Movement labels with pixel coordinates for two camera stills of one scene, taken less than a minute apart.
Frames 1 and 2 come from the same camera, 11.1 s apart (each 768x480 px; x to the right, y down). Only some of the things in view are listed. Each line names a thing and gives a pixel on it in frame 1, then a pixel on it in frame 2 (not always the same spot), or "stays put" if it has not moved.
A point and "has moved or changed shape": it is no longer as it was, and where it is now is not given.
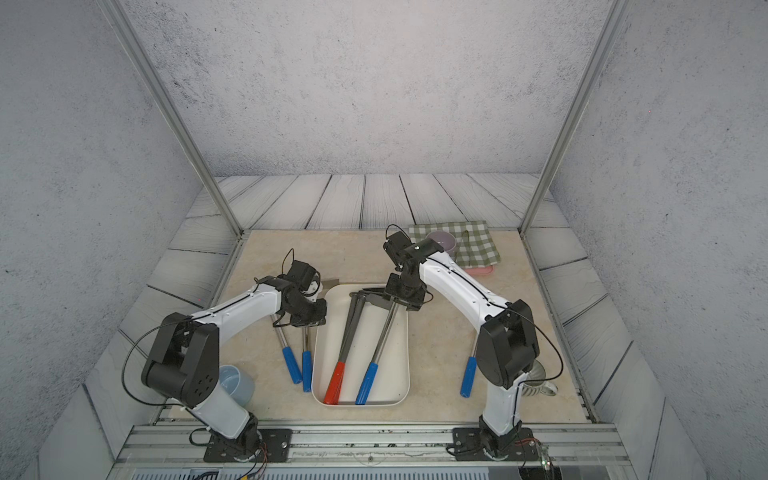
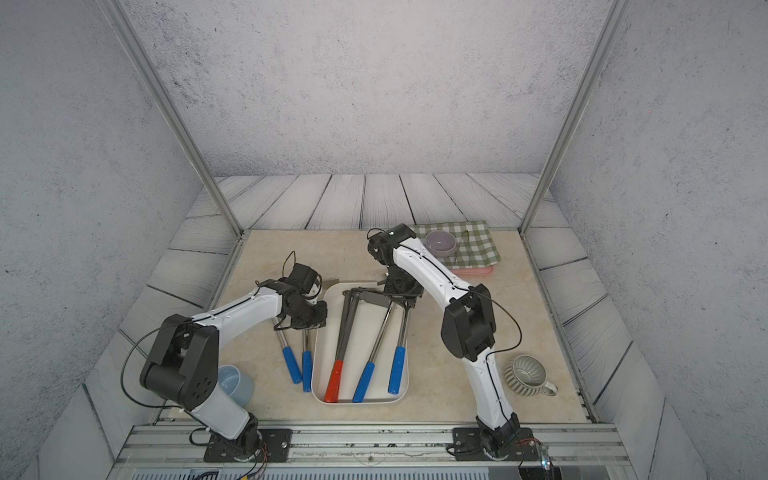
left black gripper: x=320 y=318 stays put
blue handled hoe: x=468 y=378 has moved or changed shape
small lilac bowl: x=443 y=239 stays put
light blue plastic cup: x=240 y=386 stays put
